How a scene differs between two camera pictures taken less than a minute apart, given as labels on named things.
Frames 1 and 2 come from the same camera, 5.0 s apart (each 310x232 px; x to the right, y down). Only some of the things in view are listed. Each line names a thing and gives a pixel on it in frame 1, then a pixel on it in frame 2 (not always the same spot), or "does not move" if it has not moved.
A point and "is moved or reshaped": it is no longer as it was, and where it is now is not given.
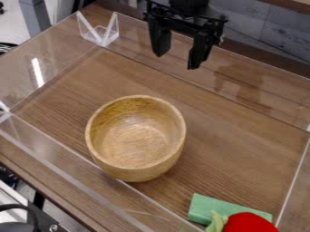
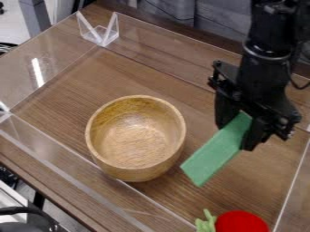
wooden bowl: (136, 136) does not move
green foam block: (205, 205) to (214, 153)
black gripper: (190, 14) to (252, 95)
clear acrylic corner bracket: (100, 35) does not move
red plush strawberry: (240, 222) is moved or reshaped
